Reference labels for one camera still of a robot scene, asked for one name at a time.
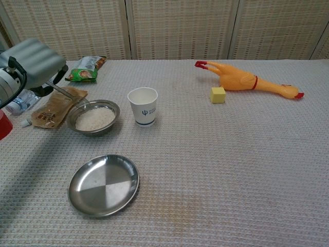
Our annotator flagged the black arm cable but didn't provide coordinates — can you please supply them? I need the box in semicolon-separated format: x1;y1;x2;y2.
8;56;28;103

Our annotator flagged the white paper cup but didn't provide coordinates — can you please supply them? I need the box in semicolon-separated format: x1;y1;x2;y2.
127;87;158;128

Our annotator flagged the red tape roll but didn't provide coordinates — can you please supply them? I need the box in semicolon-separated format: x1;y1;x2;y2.
0;109;13;141

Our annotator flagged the metal spoon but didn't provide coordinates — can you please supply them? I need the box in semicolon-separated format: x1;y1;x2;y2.
47;80;89;110

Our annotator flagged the shallow steel plate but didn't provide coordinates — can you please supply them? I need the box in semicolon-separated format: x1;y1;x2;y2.
67;154;140;218

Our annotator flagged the brown sauce pouch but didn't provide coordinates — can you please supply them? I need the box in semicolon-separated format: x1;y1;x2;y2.
21;86;88;129

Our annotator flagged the steel bowl of rice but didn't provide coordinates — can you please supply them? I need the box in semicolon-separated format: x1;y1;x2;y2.
66;99;121;137

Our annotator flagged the yellow rubber chicken toy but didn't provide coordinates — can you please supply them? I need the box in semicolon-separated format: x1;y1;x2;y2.
194;60;305;100

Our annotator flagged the bamboo folding screen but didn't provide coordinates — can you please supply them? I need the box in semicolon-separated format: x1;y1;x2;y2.
0;0;329;61

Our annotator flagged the white woven tablecloth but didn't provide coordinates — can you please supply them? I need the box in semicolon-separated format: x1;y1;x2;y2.
0;59;329;247

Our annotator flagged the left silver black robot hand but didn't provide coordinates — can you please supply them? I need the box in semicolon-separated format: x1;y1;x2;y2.
10;38;69;97

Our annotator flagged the clear plastic water bottle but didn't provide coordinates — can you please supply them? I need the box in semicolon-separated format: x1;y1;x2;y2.
5;89;42;116

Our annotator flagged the green snack bag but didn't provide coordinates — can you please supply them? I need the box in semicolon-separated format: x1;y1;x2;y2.
64;56;107;83

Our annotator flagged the yellow cube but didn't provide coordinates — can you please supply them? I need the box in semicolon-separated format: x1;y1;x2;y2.
210;86;226;104

